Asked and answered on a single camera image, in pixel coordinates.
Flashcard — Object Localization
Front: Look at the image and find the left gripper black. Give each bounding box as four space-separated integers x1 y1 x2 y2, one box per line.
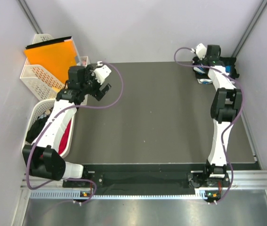
81 65 111 101

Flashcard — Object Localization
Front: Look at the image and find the black t shirt flower print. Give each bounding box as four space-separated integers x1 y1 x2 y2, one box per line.
193 57 240 79

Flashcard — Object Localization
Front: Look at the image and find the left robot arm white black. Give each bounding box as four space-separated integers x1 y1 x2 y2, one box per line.
22 65 111 187

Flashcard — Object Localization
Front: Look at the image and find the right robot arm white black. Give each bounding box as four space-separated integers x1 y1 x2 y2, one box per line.
202 45 243 186

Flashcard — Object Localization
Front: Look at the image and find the folded black t shirt stack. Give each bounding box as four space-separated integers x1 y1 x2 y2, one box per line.
195 72 236 85

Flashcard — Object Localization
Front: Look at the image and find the orange folder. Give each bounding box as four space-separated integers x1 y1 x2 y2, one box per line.
24 38 82 83

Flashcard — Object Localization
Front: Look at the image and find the white perforated file organizer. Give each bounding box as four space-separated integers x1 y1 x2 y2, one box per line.
20 34 91 106

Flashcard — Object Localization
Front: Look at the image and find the white oval laundry basket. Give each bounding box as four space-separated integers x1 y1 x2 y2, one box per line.
22 99 75 158

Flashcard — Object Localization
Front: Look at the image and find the red garment in basket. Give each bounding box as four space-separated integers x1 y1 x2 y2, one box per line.
58 121 72 154

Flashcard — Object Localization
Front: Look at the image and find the black folder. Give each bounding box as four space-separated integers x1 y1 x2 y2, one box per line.
25 36 72 49

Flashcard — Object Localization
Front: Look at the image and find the black garment in basket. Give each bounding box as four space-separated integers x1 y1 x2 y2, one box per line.
25 114 50 144

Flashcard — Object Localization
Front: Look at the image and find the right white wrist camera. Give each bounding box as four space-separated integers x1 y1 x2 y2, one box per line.
191 43 207 60

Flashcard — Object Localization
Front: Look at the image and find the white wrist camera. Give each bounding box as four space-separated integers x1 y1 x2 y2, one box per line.
94 61 112 85
191 43 207 60

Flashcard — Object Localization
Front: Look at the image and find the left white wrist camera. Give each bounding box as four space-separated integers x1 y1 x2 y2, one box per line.
94 61 112 85

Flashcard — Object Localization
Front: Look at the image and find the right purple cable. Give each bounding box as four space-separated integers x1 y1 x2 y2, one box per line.
173 47 246 205

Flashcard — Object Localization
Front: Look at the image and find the purple cable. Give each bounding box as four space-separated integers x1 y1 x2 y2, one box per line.
26 61 124 204
173 47 246 205

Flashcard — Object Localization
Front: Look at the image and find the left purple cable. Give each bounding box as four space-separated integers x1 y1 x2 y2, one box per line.
26 61 124 204

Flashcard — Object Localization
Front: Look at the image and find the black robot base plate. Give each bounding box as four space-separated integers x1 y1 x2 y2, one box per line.
62 163 233 196

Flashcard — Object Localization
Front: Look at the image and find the aluminium frame rail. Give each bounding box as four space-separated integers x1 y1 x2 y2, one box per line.
28 170 267 202

